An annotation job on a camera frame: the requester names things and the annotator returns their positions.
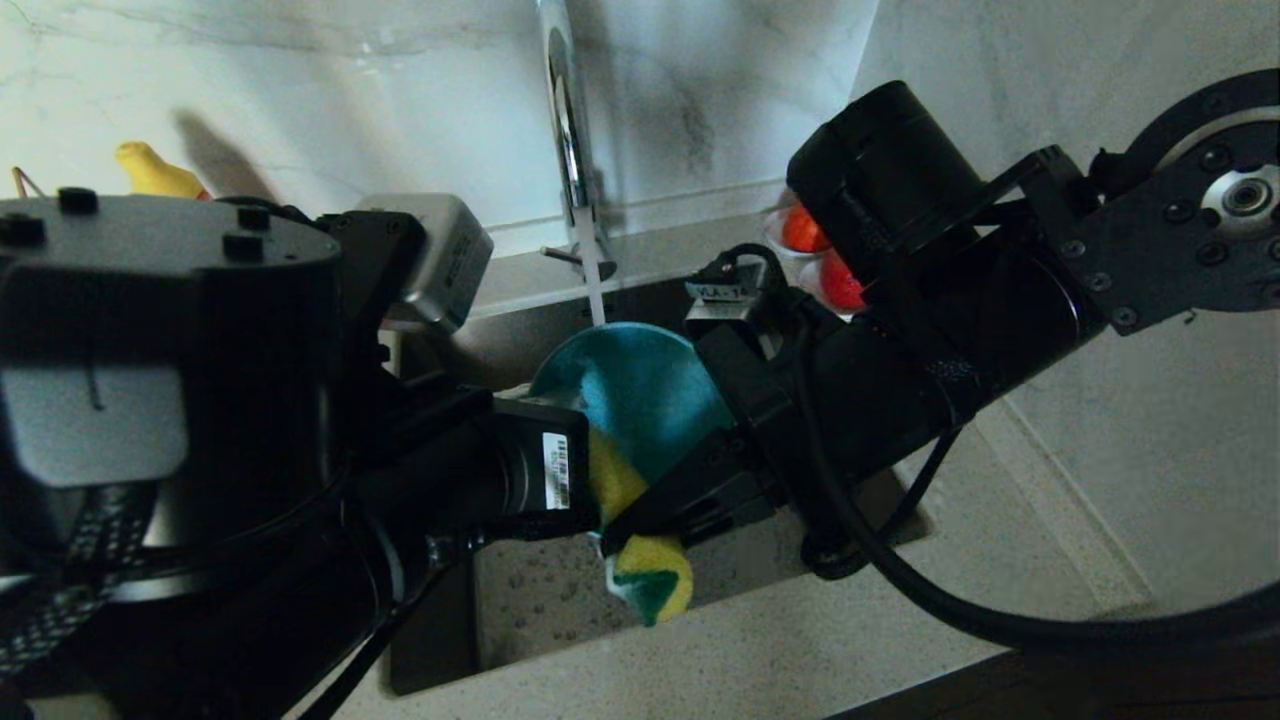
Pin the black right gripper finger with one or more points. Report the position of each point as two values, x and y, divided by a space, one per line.
735 515
690 475

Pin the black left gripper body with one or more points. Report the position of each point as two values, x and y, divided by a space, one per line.
500 470

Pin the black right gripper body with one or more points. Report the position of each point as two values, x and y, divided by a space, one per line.
870 400

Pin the teal bowl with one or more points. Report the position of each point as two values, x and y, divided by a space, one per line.
640 390

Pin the yellow sponge green backing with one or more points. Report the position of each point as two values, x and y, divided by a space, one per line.
655 575

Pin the chrome kitchen faucet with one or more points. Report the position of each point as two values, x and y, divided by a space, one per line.
568 130

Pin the orange detergent bottle yellow cap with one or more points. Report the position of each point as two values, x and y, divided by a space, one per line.
155 172

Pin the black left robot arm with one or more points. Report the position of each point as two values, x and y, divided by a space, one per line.
150 300

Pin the stainless steel sink basin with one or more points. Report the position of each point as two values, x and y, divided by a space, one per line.
540 600

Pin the red apple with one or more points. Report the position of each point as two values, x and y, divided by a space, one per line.
840 287

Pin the small white dish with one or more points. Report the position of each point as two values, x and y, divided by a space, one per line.
772 238
808 288

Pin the red tomato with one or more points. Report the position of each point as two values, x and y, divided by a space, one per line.
800 230

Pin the running water stream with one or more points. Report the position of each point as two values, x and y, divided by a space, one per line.
593 280

